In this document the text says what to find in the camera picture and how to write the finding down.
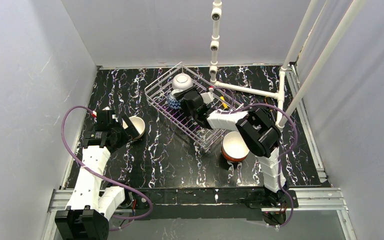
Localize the white wire dish rack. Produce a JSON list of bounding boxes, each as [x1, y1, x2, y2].
[[145, 62, 243, 151]]

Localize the floral beige bowl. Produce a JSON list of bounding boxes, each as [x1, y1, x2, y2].
[[121, 116, 146, 141]]

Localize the blue patterned bowl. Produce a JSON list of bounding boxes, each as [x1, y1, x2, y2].
[[166, 89, 183, 110]]

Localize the plain white bowl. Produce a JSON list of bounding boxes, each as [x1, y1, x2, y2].
[[171, 73, 193, 91]]

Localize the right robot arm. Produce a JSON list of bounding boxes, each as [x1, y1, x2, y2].
[[173, 87, 286, 193]]

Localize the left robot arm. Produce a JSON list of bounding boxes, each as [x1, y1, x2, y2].
[[55, 108, 146, 240]]

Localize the yellow black tool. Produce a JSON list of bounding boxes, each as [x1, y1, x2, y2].
[[220, 96, 229, 110]]

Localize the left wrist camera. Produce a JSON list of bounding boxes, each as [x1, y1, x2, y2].
[[92, 106, 118, 124]]

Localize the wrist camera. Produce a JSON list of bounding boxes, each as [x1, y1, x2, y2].
[[92, 106, 118, 124], [200, 86, 215, 104]]

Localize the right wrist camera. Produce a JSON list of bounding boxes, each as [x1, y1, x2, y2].
[[200, 86, 215, 104]]

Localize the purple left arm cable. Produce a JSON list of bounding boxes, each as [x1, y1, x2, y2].
[[61, 105, 154, 232]]

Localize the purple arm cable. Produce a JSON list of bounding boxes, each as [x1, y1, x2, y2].
[[61, 105, 154, 232], [208, 86, 299, 229]]

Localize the aluminium front rail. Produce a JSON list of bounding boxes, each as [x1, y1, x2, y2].
[[47, 188, 349, 214]]

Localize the white PVC pipe frame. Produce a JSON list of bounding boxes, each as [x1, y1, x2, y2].
[[208, 0, 367, 133]]

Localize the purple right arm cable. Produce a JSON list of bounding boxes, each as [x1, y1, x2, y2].
[[208, 86, 299, 229]]

